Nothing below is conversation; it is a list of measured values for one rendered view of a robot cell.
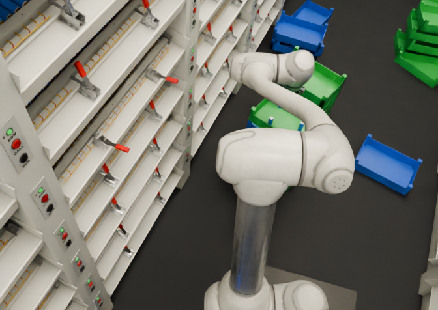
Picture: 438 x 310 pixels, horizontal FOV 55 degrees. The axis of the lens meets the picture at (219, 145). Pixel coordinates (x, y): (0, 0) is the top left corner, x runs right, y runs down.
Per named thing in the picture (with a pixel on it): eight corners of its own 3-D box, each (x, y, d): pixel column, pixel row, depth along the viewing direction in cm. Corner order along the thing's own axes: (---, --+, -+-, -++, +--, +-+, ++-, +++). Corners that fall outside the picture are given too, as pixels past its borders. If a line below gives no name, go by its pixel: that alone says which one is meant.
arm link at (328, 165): (350, 120, 104) (296, 117, 104) (371, 161, 89) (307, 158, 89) (339, 163, 111) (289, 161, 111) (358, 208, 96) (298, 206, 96)
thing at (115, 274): (179, 180, 198) (186, 167, 187) (108, 299, 164) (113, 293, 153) (141, 157, 197) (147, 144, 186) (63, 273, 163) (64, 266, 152)
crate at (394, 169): (415, 168, 225) (422, 159, 218) (405, 195, 214) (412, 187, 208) (363, 141, 232) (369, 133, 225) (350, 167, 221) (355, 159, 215)
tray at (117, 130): (182, 58, 135) (189, 39, 128) (68, 211, 102) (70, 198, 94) (128, 25, 134) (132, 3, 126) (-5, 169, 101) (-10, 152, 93)
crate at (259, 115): (326, 130, 193) (331, 119, 186) (302, 157, 183) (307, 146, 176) (273, 96, 202) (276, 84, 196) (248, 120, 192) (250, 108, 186)
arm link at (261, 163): (270, 346, 135) (201, 343, 135) (266, 301, 148) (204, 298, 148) (313, 155, 90) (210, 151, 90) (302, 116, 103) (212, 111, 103)
